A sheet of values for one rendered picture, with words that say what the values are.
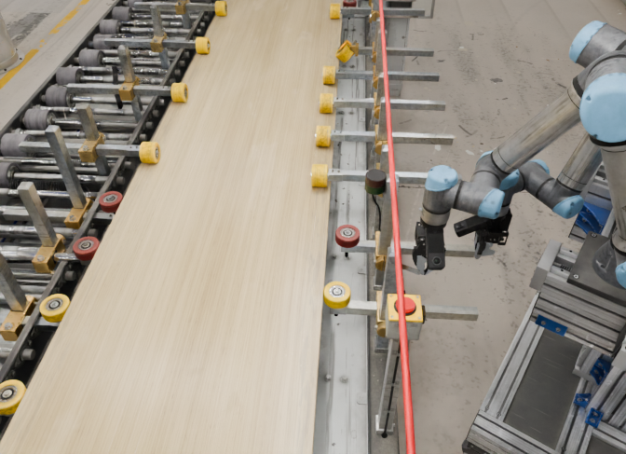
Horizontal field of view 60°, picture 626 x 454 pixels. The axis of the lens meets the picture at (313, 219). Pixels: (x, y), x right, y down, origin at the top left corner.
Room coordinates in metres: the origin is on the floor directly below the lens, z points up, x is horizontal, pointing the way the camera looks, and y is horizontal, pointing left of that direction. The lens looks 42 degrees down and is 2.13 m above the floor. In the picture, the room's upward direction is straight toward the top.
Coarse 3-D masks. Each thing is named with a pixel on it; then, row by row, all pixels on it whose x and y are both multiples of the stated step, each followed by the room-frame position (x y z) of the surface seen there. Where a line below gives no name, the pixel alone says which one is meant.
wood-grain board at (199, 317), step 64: (256, 0) 3.31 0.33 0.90; (320, 0) 3.30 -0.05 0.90; (192, 64) 2.47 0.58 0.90; (256, 64) 2.47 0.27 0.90; (320, 64) 2.47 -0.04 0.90; (192, 128) 1.91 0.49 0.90; (256, 128) 1.91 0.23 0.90; (128, 192) 1.50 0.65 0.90; (192, 192) 1.50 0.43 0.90; (256, 192) 1.49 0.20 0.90; (320, 192) 1.49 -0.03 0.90; (128, 256) 1.18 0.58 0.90; (192, 256) 1.18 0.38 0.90; (256, 256) 1.18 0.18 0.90; (320, 256) 1.18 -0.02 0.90; (64, 320) 0.94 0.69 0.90; (128, 320) 0.94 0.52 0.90; (192, 320) 0.94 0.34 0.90; (256, 320) 0.94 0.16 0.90; (320, 320) 0.94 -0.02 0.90; (64, 384) 0.74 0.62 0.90; (128, 384) 0.74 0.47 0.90; (192, 384) 0.74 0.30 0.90; (256, 384) 0.74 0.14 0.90; (0, 448) 0.57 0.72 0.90; (64, 448) 0.57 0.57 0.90; (128, 448) 0.57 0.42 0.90; (192, 448) 0.57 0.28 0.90; (256, 448) 0.57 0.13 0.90
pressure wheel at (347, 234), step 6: (342, 228) 1.30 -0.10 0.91; (348, 228) 1.30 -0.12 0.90; (354, 228) 1.30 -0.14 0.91; (336, 234) 1.27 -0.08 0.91; (342, 234) 1.27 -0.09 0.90; (348, 234) 1.27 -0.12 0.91; (354, 234) 1.27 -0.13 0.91; (360, 234) 1.28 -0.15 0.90; (336, 240) 1.26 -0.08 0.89; (342, 240) 1.25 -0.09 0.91; (348, 240) 1.25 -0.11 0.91; (354, 240) 1.25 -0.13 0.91; (342, 246) 1.25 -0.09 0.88; (348, 246) 1.24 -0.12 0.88; (354, 246) 1.25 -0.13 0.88
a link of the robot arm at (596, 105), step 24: (600, 72) 0.99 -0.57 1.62; (624, 72) 0.95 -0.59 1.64; (600, 96) 0.91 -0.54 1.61; (624, 96) 0.90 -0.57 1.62; (600, 120) 0.90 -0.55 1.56; (624, 120) 0.88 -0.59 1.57; (600, 144) 0.91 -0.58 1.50; (624, 144) 0.88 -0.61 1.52; (624, 168) 0.89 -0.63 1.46; (624, 192) 0.88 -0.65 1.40; (624, 216) 0.87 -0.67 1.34; (624, 240) 0.87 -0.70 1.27; (624, 264) 0.84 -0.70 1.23
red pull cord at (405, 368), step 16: (384, 32) 1.12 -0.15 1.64; (384, 48) 1.04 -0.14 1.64; (384, 64) 0.97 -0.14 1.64; (384, 80) 0.91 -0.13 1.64; (400, 256) 0.46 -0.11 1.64; (400, 272) 0.44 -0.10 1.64; (400, 288) 0.41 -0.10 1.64; (400, 304) 0.39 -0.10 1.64; (400, 320) 0.37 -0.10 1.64; (400, 336) 0.35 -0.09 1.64
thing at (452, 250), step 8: (360, 240) 1.29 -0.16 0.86; (344, 248) 1.27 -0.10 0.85; (352, 248) 1.26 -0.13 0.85; (360, 248) 1.26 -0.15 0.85; (368, 248) 1.26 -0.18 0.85; (408, 248) 1.25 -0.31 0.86; (448, 248) 1.25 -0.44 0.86; (456, 248) 1.25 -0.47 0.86; (464, 248) 1.25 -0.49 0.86; (472, 248) 1.25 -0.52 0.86; (456, 256) 1.24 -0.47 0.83; (464, 256) 1.24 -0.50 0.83; (472, 256) 1.24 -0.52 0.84
